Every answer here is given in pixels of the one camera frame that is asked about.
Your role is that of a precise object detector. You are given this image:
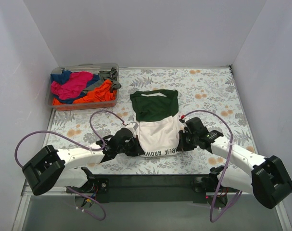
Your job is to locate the white and green t-shirt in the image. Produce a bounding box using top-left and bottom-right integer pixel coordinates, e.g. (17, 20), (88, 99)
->
(130, 89), (182, 157)

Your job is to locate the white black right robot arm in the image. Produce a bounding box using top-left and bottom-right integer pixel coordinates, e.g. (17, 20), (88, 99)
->
(177, 117), (292, 209)

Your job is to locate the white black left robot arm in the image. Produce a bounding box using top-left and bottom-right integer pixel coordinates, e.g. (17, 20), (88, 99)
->
(22, 128), (145, 195)

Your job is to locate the floral patterned table mat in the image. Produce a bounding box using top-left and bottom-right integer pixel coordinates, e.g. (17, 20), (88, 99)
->
(44, 68), (256, 175)

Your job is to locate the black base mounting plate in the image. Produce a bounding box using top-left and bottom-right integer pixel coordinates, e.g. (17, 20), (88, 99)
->
(72, 174), (218, 204)

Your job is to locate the orange t-shirt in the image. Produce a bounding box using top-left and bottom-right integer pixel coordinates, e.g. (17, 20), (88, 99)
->
(52, 80), (117, 105)

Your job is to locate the grey t-shirt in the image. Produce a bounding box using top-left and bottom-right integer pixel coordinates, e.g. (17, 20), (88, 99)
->
(82, 67), (121, 94)

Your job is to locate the pink t-shirt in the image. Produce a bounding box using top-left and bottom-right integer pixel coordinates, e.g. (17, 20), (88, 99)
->
(51, 71), (93, 100)

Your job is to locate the clear plastic bin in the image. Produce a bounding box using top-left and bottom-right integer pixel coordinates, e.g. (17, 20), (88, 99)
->
(45, 63), (121, 111)

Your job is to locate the navy blue t-shirt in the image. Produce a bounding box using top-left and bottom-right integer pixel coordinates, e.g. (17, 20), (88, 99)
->
(51, 70), (86, 100)

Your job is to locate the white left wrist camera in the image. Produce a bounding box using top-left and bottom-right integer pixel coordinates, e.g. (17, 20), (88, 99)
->
(125, 122), (139, 133)

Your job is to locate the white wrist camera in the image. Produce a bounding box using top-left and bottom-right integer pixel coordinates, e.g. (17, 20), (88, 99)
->
(125, 122), (139, 133)
(179, 115), (190, 126)

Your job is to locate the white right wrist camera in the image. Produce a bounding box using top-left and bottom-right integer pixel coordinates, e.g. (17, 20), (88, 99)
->
(179, 115), (190, 126)

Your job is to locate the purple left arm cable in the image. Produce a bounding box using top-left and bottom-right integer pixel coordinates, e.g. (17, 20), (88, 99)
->
(14, 110), (127, 221)

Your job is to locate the aluminium frame rail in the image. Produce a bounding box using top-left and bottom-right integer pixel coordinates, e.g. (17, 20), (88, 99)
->
(22, 185), (72, 196)

